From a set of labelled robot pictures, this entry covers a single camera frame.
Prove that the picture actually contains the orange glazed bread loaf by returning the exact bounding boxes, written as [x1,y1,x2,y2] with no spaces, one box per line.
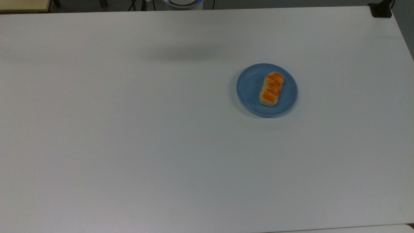
[259,72,285,107]

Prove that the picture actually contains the blue round plate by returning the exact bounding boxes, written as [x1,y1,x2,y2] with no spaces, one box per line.
[236,63,298,117]

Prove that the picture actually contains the black table clamp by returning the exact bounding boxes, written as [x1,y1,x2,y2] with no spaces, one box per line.
[369,3,393,18]

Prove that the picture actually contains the yellowish wooden table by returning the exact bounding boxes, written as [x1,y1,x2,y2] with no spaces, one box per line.
[0,0,51,13]

